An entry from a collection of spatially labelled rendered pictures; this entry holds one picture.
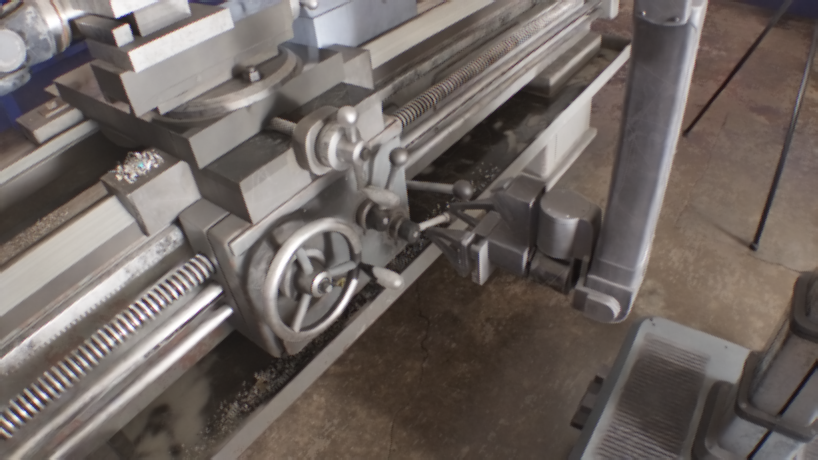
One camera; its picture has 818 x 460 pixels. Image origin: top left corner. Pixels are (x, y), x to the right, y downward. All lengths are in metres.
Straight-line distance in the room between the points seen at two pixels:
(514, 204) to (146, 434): 0.83
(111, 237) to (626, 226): 0.70
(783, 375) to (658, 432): 0.32
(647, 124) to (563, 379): 1.11
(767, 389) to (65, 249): 1.12
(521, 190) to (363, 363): 1.05
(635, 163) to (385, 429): 1.09
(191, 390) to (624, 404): 0.89
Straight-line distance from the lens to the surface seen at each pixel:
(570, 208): 0.62
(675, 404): 1.25
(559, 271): 0.66
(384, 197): 0.79
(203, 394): 1.15
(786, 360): 0.97
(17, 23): 0.94
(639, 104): 0.52
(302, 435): 1.51
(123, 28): 0.82
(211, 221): 0.84
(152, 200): 0.86
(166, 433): 1.13
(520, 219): 0.63
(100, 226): 0.88
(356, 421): 1.49
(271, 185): 0.80
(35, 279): 0.86
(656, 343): 1.33
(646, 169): 0.54
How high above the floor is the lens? 1.27
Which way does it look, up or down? 40 degrees down
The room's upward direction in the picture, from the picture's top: 7 degrees counter-clockwise
